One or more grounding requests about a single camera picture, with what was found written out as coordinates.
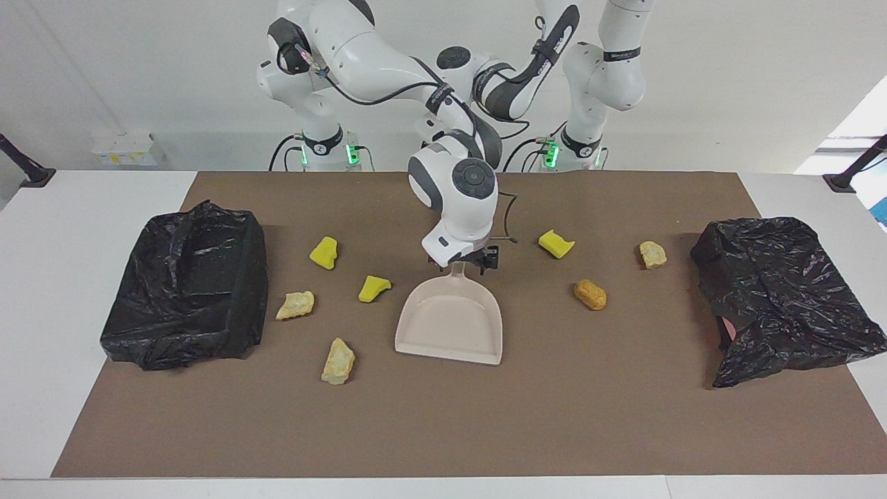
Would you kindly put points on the yellow sponge wedge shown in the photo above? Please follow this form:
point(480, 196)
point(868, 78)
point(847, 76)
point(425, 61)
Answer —
point(374, 288)

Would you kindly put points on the beige stone piece upper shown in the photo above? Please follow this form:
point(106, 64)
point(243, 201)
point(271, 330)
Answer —
point(338, 361)

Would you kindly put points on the brown table mat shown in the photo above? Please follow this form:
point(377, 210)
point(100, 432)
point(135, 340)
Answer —
point(554, 416)

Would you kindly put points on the black clamp stand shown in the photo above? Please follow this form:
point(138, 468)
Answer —
point(28, 172)
point(849, 177)

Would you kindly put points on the brown toy bread roll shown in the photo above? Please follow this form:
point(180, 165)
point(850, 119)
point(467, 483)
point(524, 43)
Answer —
point(590, 294)

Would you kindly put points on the white wall power box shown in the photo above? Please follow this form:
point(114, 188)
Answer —
point(128, 149)

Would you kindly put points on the black bag lined open bin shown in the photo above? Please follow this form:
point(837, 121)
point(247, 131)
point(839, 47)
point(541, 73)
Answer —
point(180, 291)

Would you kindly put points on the pink waste bin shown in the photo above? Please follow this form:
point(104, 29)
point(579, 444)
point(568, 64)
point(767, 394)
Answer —
point(725, 331)

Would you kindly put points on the yellow sponge chunk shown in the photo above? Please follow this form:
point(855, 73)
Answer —
point(323, 252)

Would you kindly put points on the beige stone piece right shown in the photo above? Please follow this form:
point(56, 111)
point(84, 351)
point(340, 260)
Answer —
point(296, 305)

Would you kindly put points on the pink plastic dustpan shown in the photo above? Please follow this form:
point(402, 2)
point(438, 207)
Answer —
point(450, 326)

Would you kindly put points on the crumpled black trash bag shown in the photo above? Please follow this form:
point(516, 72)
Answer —
point(783, 291)

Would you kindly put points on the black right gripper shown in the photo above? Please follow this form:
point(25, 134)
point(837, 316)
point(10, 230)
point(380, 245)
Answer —
point(488, 258)

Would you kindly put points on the beige stone piece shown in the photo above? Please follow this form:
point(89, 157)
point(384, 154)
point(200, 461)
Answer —
point(296, 305)
point(338, 361)

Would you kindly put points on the blue object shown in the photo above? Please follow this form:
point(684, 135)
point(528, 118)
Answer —
point(881, 211)

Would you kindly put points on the toy croissant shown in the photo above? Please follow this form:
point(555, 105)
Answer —
point(652, 254)

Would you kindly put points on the yellow sponge with green backing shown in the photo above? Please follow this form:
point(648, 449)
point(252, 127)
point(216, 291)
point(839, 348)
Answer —
point(556, 243)

